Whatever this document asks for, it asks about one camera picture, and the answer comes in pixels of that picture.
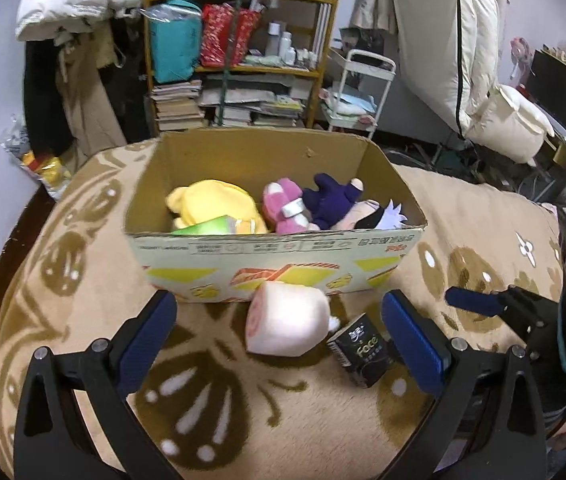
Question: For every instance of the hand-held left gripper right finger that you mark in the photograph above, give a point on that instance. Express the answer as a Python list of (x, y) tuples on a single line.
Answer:
[(413, 345)]

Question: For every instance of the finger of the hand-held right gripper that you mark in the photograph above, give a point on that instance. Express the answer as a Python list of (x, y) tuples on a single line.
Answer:
[(468, 301)]

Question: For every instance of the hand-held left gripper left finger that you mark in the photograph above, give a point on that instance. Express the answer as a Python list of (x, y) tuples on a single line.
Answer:
[(145, 340)]

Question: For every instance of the black tissue pack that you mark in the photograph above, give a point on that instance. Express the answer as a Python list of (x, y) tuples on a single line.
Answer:
[(363, 355)]

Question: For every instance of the green tissue pack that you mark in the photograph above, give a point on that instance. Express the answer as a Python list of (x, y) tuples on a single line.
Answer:
[(208, 226)]

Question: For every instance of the pink roll plush toy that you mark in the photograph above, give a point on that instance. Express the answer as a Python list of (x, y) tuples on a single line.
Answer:
[(283, 320)]

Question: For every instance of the printed cardboard box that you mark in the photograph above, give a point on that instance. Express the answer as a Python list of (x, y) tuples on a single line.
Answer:
[(263, 260)]

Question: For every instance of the yellow plush toy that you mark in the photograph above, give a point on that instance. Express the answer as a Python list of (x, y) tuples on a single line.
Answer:
[(213, 200)]

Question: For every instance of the purple-clothed white-haired plush doll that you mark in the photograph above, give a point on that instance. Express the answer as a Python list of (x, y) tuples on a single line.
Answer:
[(328, 200)]

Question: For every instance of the pink bear plush toy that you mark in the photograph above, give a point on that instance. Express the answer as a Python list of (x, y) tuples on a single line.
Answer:
[(278, 200)]

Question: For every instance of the beige patterned blanket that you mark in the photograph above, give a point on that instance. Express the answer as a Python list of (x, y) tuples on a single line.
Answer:
[(213, 400)]

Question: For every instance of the cream cushion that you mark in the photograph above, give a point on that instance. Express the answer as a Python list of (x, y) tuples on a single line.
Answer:
[(508, 125)]

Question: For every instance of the plastic bag of plush toys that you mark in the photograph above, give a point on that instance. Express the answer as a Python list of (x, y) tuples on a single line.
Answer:
[(43, 170)]

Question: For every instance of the white trolley cart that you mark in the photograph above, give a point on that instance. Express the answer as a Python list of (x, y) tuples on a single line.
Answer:
[(358, 105)]

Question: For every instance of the stack of books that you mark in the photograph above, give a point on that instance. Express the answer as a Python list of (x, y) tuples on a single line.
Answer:
[(178, 107)]

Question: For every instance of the beige coat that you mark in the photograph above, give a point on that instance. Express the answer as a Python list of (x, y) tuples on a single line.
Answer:
[(88, 105)]

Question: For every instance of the pink desk fan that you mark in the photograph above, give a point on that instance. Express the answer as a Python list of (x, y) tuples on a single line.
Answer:
[(522, 55)]

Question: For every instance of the black hanging garment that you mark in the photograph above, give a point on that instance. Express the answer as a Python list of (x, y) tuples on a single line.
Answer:
[(40, 105)]

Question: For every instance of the pile of magazines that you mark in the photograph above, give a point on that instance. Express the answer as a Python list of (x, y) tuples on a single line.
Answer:
[(258, 102)]

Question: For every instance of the white folded mattress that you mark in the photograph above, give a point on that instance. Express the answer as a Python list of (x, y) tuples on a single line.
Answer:
[(428, 35)]

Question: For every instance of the green pole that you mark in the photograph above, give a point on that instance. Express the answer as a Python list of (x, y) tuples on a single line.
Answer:
[(230, 60)]

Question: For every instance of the wooden shelf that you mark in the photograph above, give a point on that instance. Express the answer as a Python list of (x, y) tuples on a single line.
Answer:
[(283, 71)]

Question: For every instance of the teal bag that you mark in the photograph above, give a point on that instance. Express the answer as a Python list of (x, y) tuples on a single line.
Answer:
[(175, 45)]

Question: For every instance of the red patterned bag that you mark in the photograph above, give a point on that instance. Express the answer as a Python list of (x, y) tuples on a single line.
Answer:
[(218, 35)]

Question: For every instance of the group of white cosmetic bottles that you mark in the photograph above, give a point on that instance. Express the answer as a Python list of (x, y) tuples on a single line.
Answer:
[(285, 45)]

